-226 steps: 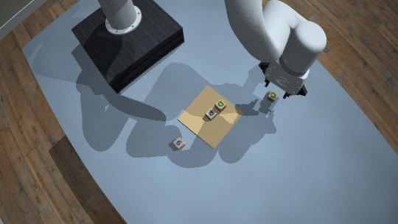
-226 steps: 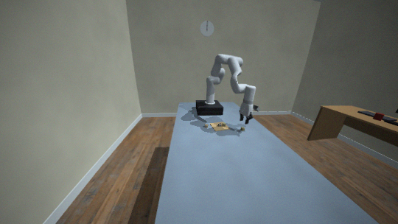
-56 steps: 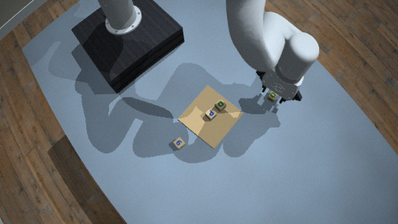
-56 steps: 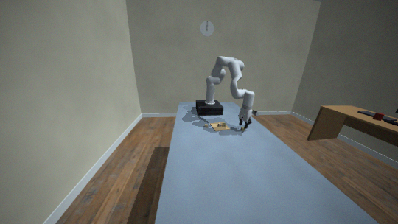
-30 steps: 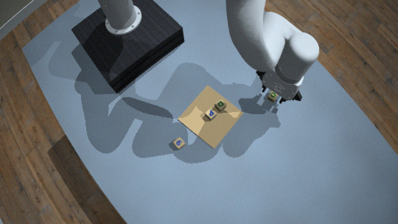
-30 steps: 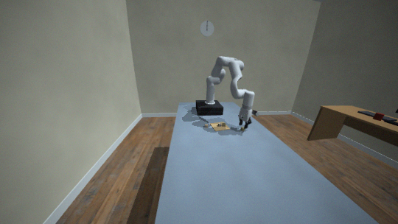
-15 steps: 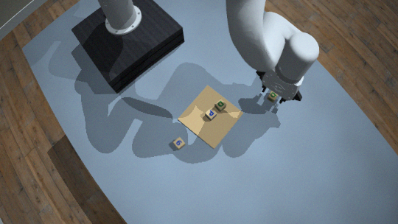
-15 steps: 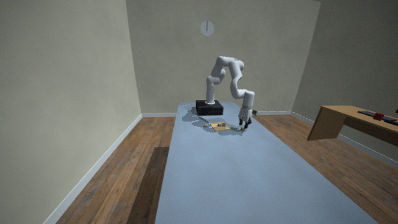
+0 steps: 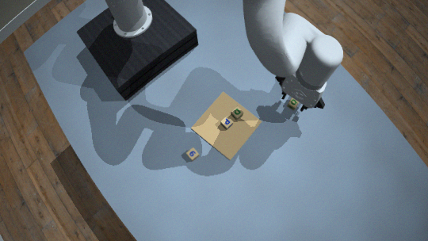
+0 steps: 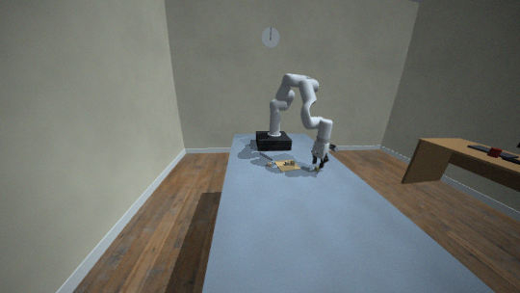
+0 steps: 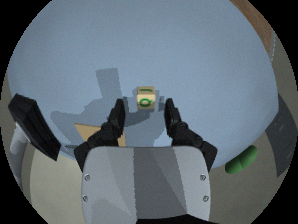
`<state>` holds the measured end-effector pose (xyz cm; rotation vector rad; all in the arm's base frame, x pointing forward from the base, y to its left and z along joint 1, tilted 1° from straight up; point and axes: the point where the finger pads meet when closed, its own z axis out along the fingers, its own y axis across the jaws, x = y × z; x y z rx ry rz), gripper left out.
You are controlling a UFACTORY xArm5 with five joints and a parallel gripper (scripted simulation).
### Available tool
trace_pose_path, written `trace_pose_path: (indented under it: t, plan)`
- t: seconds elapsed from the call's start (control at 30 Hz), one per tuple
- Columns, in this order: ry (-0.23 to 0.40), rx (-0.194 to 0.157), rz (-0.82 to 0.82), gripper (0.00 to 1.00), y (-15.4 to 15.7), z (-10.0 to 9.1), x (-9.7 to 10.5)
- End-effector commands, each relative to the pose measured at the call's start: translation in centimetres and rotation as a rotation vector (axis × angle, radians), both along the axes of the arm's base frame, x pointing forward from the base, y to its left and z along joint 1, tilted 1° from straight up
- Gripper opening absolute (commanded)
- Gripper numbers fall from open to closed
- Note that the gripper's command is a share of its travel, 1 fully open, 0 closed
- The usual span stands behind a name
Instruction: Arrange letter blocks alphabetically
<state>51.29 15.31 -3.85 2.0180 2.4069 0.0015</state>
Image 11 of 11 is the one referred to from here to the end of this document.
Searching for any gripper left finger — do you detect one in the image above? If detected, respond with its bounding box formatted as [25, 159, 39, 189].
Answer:
[74, 99, 126, 173]

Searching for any tan flat mat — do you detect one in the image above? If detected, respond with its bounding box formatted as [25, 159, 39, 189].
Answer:
[74, 123, 126, 146]

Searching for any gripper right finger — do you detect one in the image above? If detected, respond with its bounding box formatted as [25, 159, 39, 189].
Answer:
[164, 98, 218, 173]

